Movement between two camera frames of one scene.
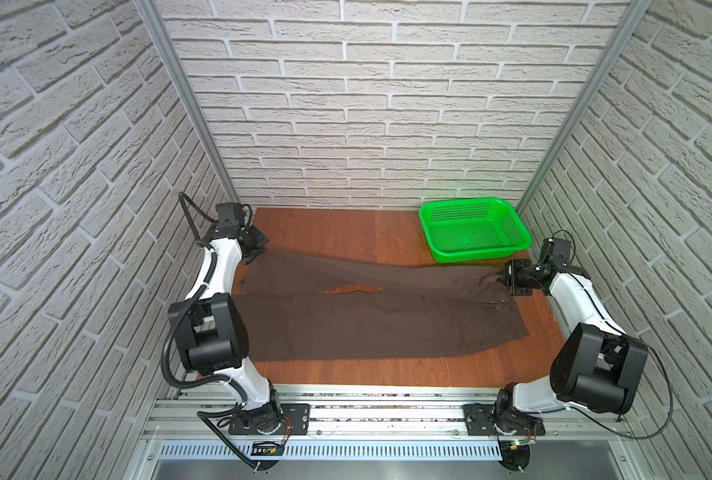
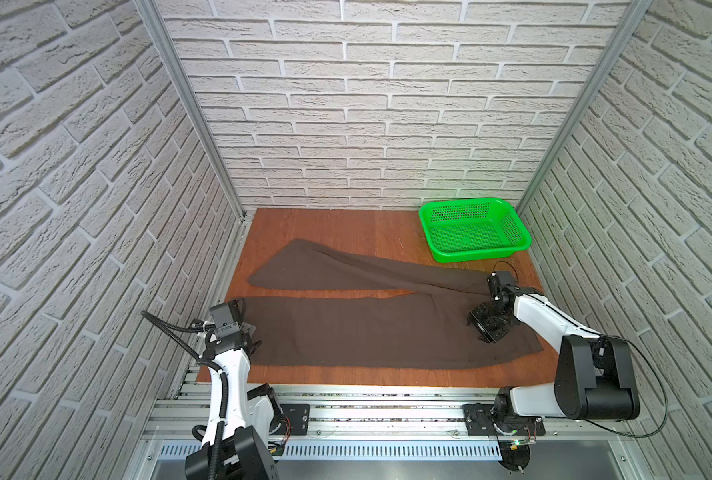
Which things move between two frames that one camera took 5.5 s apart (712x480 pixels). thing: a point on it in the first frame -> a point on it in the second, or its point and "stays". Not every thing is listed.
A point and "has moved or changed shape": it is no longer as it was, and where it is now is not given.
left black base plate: x=298 y=416 stays
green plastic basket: x=473 y=229 stays
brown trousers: x=294 y=305 has moved or changed shape
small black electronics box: x=263 y=448 stays
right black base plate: x=486 y=420 stays
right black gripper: x=512 y=267 -> x=485 y=334
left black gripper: x=261 y=238 -> x=249 y=327
